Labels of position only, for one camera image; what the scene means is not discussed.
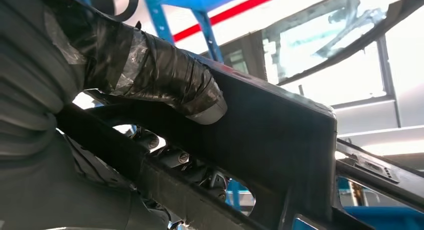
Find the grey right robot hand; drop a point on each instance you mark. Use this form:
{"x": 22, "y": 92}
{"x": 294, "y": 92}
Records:
{"x": 165, "y": 75}

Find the red barrier tape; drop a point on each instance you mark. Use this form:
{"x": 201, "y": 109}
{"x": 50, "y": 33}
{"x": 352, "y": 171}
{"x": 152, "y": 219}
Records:
{"x": 232, "y": 11}

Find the white car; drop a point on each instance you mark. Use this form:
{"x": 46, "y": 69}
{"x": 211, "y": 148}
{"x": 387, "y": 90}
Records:
{"x": 357, "y": 82}

